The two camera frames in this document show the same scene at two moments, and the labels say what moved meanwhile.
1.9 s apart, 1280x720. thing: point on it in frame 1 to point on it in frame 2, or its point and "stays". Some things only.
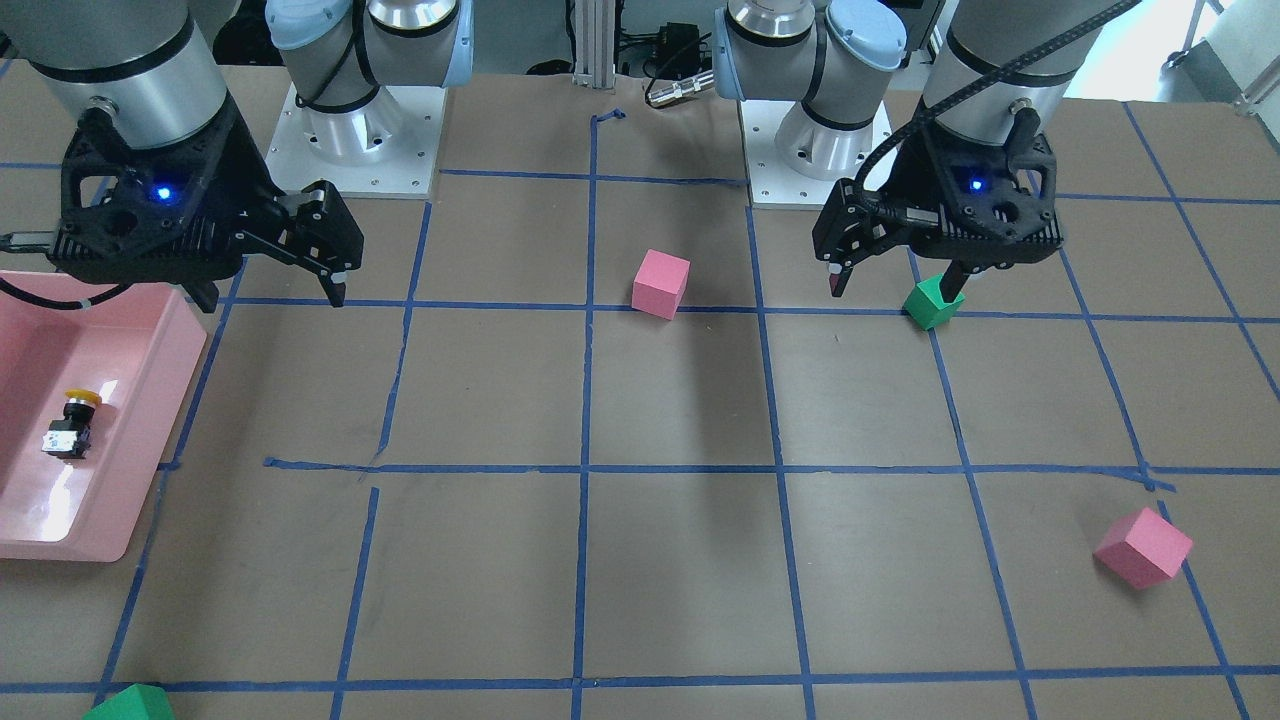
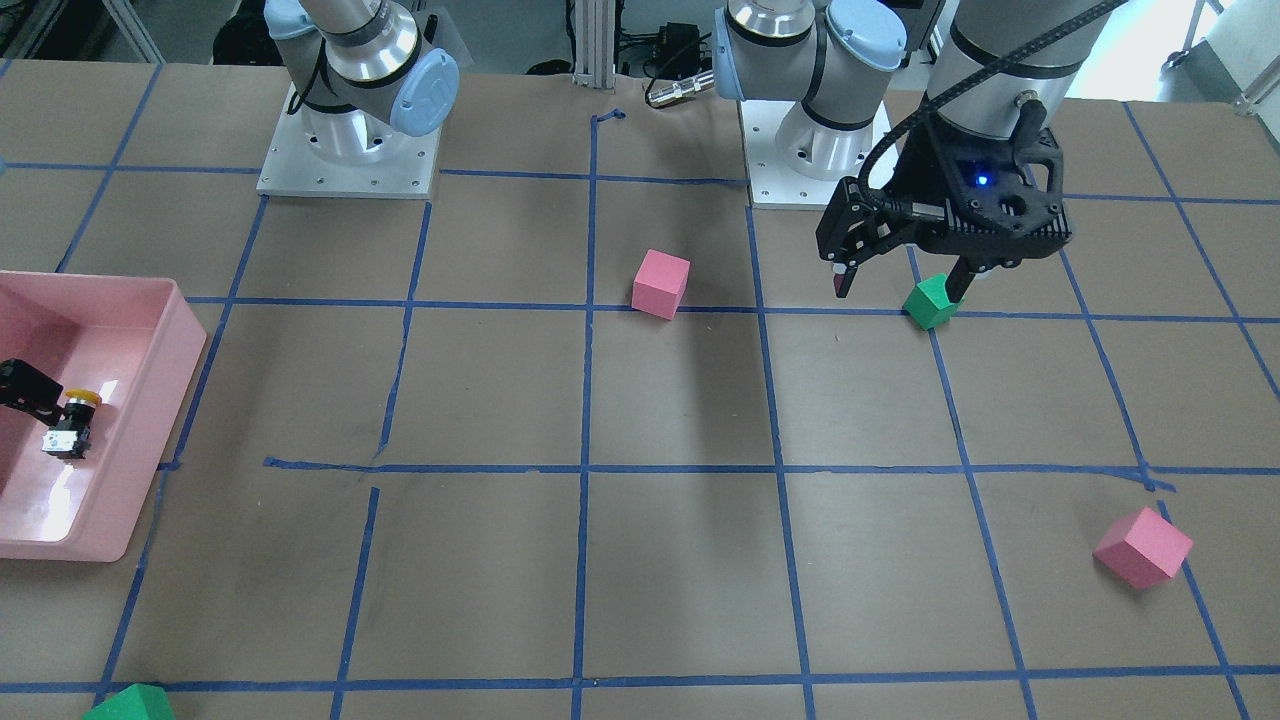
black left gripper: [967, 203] stays
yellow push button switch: [70, 437] stays
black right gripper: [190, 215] to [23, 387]
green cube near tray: [135, 702] stays
